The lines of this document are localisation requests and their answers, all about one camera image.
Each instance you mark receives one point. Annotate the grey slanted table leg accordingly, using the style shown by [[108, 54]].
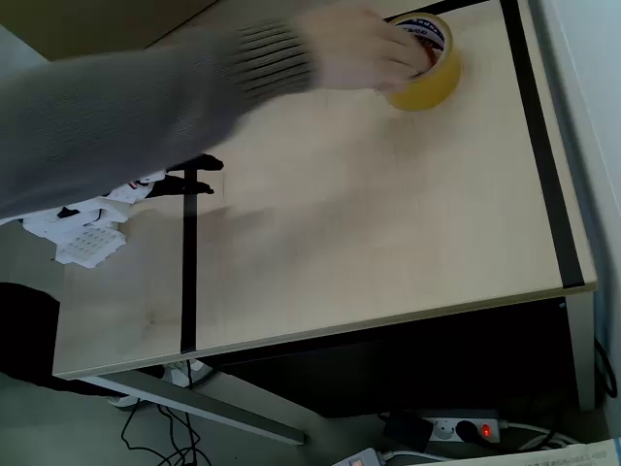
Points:
[[218, 405]]

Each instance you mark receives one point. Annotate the black power adapter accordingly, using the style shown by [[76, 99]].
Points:
[[406, 431]]

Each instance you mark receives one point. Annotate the printed paper sheet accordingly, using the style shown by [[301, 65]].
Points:
[[548, 456]]

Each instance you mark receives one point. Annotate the white power strip red switch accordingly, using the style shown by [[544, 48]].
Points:
[[448, 432]]

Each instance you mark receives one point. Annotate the black round plug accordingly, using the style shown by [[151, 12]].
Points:
[[467, 430]]

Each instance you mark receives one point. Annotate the yellow packing tape roll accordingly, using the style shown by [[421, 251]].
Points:
[[429, 92]]

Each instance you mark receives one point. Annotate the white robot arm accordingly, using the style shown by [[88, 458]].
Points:
[[92, 242]]

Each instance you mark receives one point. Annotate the person's bare hand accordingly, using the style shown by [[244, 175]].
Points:
[[359, 48]]

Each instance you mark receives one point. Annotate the grey sleeved forearm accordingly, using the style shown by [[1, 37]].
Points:
[[121, 111]]

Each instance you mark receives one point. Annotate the grey upright table leg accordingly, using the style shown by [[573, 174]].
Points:
[[582, 349]]

